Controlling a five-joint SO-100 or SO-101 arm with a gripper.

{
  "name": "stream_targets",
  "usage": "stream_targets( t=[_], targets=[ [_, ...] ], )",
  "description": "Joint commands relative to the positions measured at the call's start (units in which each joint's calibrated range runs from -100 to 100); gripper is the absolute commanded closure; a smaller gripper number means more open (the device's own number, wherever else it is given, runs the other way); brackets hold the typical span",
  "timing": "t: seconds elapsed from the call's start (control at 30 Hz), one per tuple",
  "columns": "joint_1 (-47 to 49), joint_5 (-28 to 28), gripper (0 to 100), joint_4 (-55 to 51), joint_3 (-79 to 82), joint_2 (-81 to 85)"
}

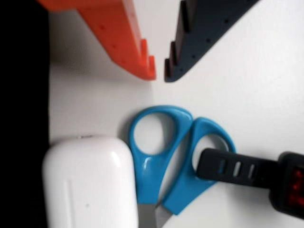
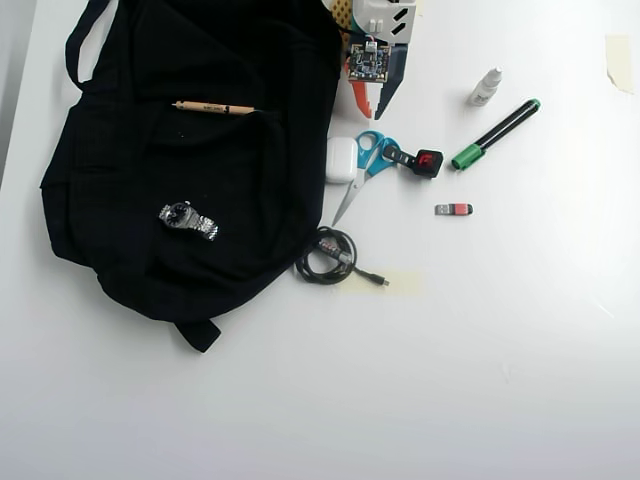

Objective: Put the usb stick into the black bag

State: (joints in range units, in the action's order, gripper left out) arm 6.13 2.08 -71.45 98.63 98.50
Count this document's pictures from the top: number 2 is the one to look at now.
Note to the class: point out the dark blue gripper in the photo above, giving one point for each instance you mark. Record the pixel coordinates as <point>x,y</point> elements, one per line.
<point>391,96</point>

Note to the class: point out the red black usb stick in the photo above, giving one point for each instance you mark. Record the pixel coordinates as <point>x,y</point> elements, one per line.
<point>455,209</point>

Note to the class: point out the grey teal white robot arm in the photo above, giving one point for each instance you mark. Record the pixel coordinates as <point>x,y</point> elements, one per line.
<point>380,15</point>

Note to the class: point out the yellow perforated robot base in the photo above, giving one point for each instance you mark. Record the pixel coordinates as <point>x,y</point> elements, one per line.
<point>342,12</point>

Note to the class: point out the black fabric bag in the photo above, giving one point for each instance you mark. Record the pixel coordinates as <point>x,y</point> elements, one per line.
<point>200,175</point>

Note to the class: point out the white earbuds case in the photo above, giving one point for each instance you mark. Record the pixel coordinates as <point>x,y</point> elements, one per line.
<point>341,160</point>

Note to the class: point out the black bike light red lens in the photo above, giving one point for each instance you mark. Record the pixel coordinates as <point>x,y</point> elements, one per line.
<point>427,162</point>

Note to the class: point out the small white dropper bottle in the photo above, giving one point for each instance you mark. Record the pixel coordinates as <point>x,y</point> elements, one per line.
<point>484,87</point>

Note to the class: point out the green black marker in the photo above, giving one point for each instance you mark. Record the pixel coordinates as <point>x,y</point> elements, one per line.
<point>495,132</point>

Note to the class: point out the wooden pen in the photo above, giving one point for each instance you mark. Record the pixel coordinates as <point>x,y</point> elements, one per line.
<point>215,107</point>

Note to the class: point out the wide masking tape strip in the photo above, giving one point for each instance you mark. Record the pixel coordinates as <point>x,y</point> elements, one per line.
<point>405,282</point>

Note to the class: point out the silver metal wristwatch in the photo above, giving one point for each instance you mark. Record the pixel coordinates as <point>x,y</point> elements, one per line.
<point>187,220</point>

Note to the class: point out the torn masking tape piece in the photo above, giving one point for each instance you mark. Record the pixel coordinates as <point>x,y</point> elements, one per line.
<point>620,60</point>

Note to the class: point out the bare camera circuit board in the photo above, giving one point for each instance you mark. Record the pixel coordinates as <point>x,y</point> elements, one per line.
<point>367,62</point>

